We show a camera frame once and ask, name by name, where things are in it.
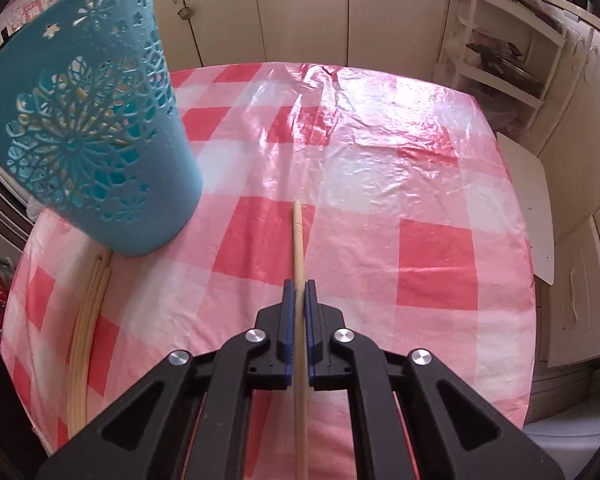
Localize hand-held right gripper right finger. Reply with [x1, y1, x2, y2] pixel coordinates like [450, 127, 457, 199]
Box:
[304, 279, 565, 480]

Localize wooden chopstick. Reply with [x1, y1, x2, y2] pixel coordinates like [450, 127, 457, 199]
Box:
[67, 255, 103, 436]
[74, 257, 108, 433]
[291, 200, 313, 480]
[80, 265, 113, 428]

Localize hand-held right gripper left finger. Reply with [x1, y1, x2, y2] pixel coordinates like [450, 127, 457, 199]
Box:
[36, 279, 297, 480]

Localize metal pan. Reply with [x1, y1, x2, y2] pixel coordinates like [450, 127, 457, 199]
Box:
[465, 40, 546, 98]

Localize white storage rack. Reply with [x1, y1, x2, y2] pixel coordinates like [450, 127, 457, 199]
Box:
[435, 0, 568, 133]

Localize pink checked tablecloth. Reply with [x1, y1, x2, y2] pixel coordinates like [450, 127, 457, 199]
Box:
[0, 61, 536, 480]

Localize pink printed poster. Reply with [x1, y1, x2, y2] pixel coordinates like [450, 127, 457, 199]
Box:
[0, 0, 146, 61]

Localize white board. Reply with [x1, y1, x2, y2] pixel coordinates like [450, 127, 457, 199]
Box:
[495, 132, 556, 286]

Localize blue perforated plastic basket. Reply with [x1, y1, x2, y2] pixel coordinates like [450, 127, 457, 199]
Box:
[0, 0, 204, 259]

